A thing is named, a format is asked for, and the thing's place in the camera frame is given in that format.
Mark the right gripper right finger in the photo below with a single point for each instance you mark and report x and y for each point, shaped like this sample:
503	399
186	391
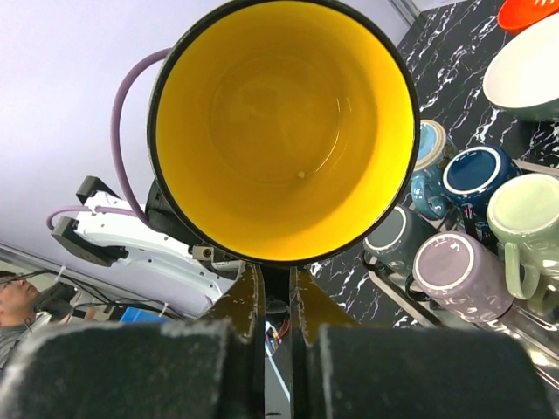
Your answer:
342	369

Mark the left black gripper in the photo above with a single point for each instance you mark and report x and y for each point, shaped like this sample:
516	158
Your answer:
162	218

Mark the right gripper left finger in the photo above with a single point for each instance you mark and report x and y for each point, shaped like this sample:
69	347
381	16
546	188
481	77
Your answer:
211	368

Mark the small yellow bowl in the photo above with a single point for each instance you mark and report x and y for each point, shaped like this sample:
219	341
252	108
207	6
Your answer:
283	132

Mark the translucent purple cup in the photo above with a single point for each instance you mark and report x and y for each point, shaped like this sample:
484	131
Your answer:
460	274

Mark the dark blue mug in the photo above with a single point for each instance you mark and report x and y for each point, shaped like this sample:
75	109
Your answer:
469	181

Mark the blue mug yellow inside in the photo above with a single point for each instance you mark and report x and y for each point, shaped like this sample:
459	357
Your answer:
435	151

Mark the light green mug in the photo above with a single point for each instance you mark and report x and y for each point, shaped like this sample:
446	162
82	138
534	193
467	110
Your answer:
523	215

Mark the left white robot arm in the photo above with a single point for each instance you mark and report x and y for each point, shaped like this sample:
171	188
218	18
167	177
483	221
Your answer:
152	266

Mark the grey mug on tray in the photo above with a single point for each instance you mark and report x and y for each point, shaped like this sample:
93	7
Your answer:
396	241

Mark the person in grey shirt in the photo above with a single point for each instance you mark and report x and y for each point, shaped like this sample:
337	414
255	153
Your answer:
19	313

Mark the silver metal tray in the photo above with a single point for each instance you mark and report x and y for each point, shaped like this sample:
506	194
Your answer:
533	323

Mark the white ceramic bowl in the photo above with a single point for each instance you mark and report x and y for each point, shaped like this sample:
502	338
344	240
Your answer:
522	79

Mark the orange red bowl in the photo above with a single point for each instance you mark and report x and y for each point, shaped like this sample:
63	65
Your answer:
516	16

